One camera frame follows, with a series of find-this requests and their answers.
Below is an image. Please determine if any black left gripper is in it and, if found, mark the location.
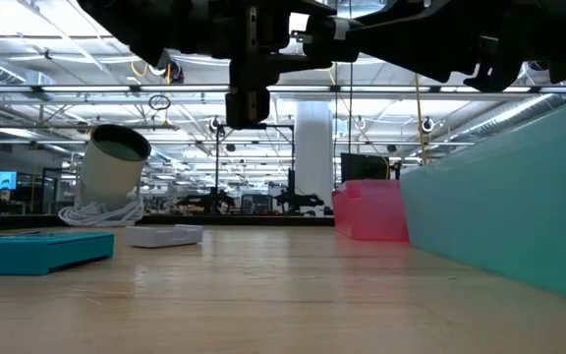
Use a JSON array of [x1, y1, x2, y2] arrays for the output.
[[76, 0, 336, 130]]

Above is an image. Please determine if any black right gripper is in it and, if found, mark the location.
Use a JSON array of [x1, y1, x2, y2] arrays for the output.
[[305, 0, 566, 92]]

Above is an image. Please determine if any white case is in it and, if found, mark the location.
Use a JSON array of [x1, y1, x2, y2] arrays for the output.
[[125, 224, 204, 249]]

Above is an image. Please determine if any teal box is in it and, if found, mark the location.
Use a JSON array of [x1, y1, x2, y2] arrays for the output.
[[0, 231, 115, 276]]

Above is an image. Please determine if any white building column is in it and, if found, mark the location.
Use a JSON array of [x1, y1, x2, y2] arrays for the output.
[[294, 101, 336, 210]]

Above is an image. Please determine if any long ceiling light strip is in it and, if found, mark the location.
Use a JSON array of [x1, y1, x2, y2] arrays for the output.
[[0, 85, 566, 95]]

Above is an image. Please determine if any black monitor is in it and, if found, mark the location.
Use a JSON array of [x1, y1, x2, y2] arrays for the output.
[[340, 153, 391, 185]]

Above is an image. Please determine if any white cylindrical cup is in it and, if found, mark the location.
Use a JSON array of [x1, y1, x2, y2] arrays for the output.
[[77, 124, 152, 212]]

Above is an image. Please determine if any red translucent plastic bin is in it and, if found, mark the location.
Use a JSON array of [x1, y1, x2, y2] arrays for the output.
[[331, 179, 411, 243]]

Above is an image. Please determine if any teal translucent plastic bin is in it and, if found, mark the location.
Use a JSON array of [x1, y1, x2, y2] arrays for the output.
[[399, 91, 566, 309]]

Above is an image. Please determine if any black background rig frame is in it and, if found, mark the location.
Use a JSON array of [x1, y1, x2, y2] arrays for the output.
[[213, 122, 297, 217]]

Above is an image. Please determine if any yellow hanging cable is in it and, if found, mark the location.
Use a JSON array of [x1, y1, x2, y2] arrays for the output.
[[412, 73, 430, 167]]

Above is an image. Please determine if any black hanging cable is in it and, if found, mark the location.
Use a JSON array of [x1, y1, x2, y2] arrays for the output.
[[348, 61, 354, 156], [332, 63, 339, 191]]

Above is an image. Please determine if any black coiled cable loop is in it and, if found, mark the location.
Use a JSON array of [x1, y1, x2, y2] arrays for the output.
[[147, 94, 172, 113]]

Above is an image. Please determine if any black aluminium table frame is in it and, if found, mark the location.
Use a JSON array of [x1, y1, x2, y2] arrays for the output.
[[0, 214, 336, 233]]

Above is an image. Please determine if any silver ventilation duct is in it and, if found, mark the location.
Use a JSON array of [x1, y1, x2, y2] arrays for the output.
[[452, 73, 566, 145]]

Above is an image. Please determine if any white coiled cable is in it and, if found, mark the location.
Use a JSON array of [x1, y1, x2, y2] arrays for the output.
[[58, 196, 145, 228]]

